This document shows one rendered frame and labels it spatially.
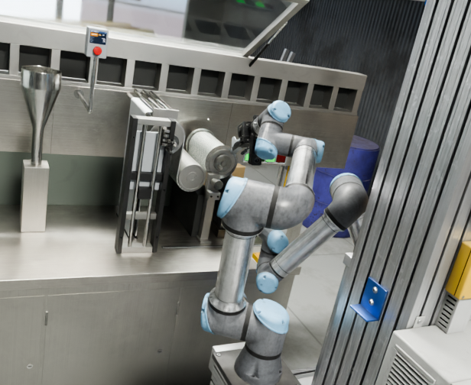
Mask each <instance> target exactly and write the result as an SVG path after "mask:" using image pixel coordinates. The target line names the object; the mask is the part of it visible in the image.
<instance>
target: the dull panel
mask: <svg viewBox="0 0 471 385"><path fill-rule="evenodd" d="M30 159H31V153H27V152H11V151H0V205H20V204H21V180H22V165H23V160H30ZM42 160H47V162H48V166H49V168H50V171H49V182H48V193H47V205H119V194H120V187H121V181H122V168H123V162H124V157H101V156H86V155H71V154H42ZM173 181H174V180H173V179H172V177H171V176H170V175H169V174H168V179H167V189H166V194H165V200H164V206H170V201H171V192H172V187H173Z"/></svg>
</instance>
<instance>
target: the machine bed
mask: <svg viewBox="0 0 471 385"><path fill-rule="evenodd" d="M20 210H21V205H0V291H7V290H35V289H49V288H64V287H78V286H105V285H119V284H134V283H162V282H176V281H191V280H217V276H218V272H219V263H220V258H221V254H222V249H223V248H222V247H208V248H178V249H163V248H162V247H164V246H197V245H223V242H224V238H217V237H216V236H215V235H214V234H213V233H212V231H211V230H210V232H209V237H208V238H209V239H210V240H211V244H201V243H200V242H199V241H198V240H197V239H196V237H191V236H190V235H189V233H188V232H187V230H186V229H185V227H184V226H183V225H182V224H181V222H180V221H179V219H178V218H177V216H176V215H175V214H174V212H173V211H172V210H171V208H170V206H164V209H163V215H162V220H161V230H160V234H159V240H158V249H157V253H152V252H128V253H121V254H117V253H116V251H115V236H116V229H117V222H118V216H117V215H116V213H118V205H47V214H46V226H45V231H34V232H21V228H20ZM145 222H146V219H139V220H138V229H137V234H136V236H135V235H134V233H133V237H132V243H143V237H144V232H145Z"/></svg>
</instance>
